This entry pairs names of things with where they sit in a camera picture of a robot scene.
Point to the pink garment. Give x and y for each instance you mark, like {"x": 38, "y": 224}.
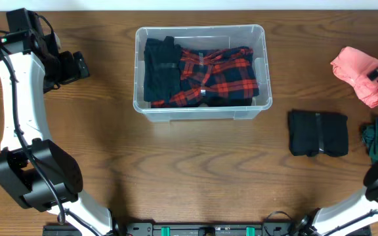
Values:
{"x": 353, "y": 66}

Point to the black shirt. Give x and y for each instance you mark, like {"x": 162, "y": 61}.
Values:
{"x": 162, "y": 75}

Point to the black garment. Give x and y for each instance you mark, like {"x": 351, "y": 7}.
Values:
{"x": 312, "y": 133}
{"x": 224, "y": 102}

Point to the red plaid flannel shirt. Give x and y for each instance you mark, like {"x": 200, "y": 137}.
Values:
{"x": 226, "y": 73}

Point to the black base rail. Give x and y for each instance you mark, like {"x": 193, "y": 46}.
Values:
{"x": 148, "y": 229}

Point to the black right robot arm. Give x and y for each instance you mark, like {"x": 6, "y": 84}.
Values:
{"x": 358, "y": 211}

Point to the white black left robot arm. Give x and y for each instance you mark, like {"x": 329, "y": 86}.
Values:
{"x": 34, "y": 171}

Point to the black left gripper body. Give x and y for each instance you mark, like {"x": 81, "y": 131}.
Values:
{"x": 80, "y": 64}

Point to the clear plastic storage container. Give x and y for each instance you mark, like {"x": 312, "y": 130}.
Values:
{"x": 202, "y": 38}

